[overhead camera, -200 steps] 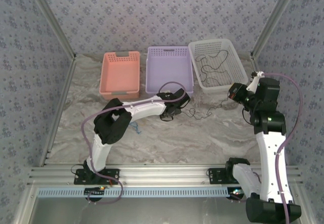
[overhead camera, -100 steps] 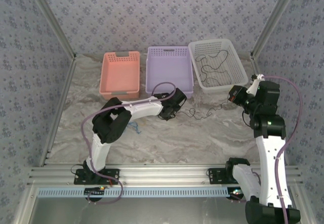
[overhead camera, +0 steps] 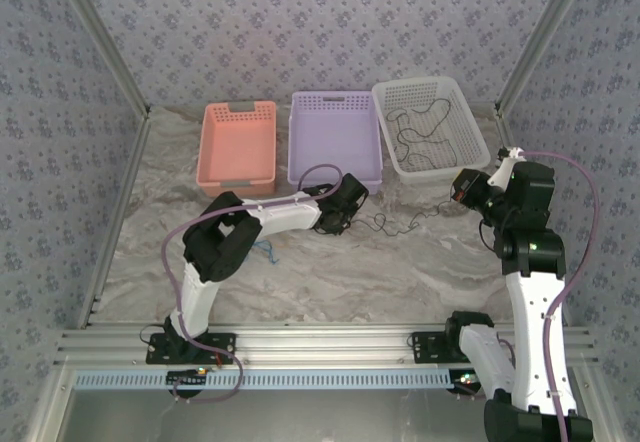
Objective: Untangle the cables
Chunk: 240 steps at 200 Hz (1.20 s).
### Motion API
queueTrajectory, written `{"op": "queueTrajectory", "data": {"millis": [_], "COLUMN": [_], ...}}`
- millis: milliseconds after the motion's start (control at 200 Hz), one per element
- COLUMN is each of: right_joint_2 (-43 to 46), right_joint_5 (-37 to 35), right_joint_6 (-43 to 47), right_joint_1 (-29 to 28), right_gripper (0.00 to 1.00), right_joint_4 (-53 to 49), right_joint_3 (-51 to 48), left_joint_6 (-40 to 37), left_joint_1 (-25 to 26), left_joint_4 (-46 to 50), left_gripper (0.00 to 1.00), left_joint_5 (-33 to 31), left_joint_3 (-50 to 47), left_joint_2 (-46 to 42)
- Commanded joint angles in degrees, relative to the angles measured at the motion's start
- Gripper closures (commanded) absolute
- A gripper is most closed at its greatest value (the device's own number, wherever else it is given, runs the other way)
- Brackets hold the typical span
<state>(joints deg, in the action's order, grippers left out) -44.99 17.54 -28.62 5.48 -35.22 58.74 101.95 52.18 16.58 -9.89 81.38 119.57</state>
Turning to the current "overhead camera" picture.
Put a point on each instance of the white perforated plastic basket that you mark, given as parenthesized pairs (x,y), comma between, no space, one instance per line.
(470,132)

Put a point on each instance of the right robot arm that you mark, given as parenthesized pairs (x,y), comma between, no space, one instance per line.
(530,342)

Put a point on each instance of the aluminium frame post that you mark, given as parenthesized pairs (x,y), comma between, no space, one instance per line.
(545,27)
(100,37)

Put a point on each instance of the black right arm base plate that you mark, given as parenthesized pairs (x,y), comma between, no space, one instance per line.
(425,347)

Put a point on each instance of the pink perforated plastic basket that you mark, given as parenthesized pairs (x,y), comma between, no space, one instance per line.
(237,142)

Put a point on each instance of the aluminium front rail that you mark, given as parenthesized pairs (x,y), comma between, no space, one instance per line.
(325,344)

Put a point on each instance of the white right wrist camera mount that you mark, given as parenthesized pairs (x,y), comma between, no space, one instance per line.
(502,172)

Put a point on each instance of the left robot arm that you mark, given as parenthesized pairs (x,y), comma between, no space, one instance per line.
(290,217)

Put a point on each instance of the small black controller board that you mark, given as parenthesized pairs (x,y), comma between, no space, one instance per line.
(470,379)
(187,377)

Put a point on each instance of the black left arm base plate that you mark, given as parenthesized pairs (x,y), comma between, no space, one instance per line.
(225,344)

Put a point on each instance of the purple perforated plastic basket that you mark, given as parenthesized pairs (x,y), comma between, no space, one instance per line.
(332,137)

